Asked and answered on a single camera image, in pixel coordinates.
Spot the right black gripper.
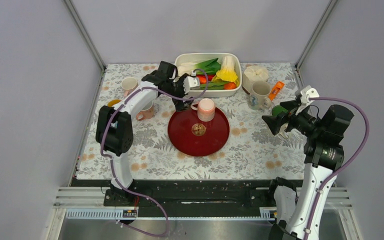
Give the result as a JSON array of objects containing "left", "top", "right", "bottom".
[{"left": 262, "top": 98, "right": 325, "bottom": 137}]

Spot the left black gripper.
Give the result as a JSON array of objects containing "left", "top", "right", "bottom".
[{"left": 163, "top": 74, "right": 194, "bottom": 111}]

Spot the white mug with rose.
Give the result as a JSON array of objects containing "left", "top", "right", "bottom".
[{"left": 271, "top": 105, "right": 290, "bottom": 140}]

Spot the cream mug blue dragon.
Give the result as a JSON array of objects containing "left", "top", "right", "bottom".
[{"left": 247, "top": 81, "right": 272, "bottom": 111}]

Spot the pink square mug front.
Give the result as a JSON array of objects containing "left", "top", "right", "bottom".
[{"left": 135, "top": 101, "right": 155, "bottom": 121}]

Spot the blue glazed mug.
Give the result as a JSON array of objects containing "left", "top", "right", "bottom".
[{"left": 107, "top": 99, "right": 122, "bottom": 109}]

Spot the pink faceted mug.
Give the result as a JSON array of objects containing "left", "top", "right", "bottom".
[{"left": 121, "top": 76, "right": 138, "bottom": 97}]

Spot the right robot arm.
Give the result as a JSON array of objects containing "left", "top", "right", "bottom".
[{"left": 262, "top": 100, "right": 354, "bottom": 240}]

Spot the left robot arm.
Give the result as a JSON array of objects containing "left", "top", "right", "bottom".
[{"left": 95, "top": 61, "right": 200, "bottom": 206}]

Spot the toy red chili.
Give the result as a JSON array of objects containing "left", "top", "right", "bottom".
[{"left": 207, "top": 75, "right": 215, "bottom": 82}]

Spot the toy bok choy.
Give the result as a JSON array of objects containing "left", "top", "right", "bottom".
[{"left": 177, "top": 58, "right": 221, "bottom": 76}]

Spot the white rectangular dish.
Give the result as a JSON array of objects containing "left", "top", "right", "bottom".
[{"left": 174, "top": 52, "right": 243, "bottom": 98}]

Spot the red round tray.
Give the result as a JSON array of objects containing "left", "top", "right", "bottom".
[{"left": 167, "top": 107, "right": 230, "bottom": 157}]

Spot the wrapped toilet paper roll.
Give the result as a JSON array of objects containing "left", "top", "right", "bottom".
[{"left": 242, "top": 65, "right": 269, "bottom": 95}]

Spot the toy napa cabbage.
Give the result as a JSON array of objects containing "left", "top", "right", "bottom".
[{"left": 211, "top": 55, "right": 239, "bottom": 85}]

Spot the toy small orange carrot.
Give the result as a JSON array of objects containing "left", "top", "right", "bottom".
[{"left": 223, "top": 82, "right": 237, "bottom": 90}]

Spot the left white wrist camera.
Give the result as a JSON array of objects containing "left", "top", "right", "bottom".
[{"left": 183, "top": 75, "right": 201, "bottom": 94}]

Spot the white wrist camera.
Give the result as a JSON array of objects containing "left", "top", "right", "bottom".
[
  {"left": 295, "top": 85, "right": 320, "bottom": 115},
  {"left": 183, "top": 75, "right": 201, "bottom": 94}
]

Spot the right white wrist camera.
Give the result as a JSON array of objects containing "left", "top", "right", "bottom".
[{"left": 295, "top": 85, "right": 320, "bottom": 115}]

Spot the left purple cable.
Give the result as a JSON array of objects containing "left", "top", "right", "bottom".
[{"left": 99, "top": 68, "right": 209, "bottom": 238}]

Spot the white slotted cable duct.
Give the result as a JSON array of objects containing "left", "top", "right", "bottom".
[{"left": 65, "top": 206, "right": 281, "bottom": 222}]

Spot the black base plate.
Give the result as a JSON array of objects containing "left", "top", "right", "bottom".
[{"left": 71, "top": 179, "right": 276, "bottom": 218}]

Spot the left aluminium frame post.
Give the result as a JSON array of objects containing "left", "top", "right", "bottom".
[{"left": 62, "top": 0, "right": 106, "bottom": 72}]

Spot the aluminium frame post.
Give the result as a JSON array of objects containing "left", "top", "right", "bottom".
[
  {"left": 62, "top": 0, "right": 106, "bottom": 72},
  {"left": 295, "top": 0, "right": 339, "bottom": 70}
]

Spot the right aluminium frame post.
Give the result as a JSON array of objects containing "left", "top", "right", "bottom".
[{"left": 295, "top": 0, "right": 339, "bottom": 70}]

